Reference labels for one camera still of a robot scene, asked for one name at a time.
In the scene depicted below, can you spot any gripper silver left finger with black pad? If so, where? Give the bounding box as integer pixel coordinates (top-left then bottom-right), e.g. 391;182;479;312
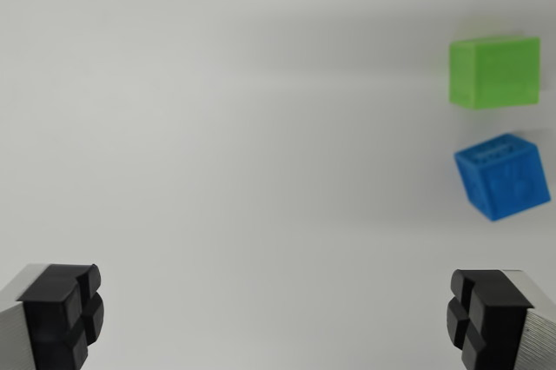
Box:
0;262;105;370

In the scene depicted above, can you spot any blue soft toy cube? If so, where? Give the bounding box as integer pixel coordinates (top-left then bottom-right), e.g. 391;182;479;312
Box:
453;133;552;222

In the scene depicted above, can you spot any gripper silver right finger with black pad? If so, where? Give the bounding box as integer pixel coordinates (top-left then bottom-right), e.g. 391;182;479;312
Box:
446;268;556;370

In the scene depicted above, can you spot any green soft toy cube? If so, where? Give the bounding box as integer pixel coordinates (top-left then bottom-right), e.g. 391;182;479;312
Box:
448;36;542;110

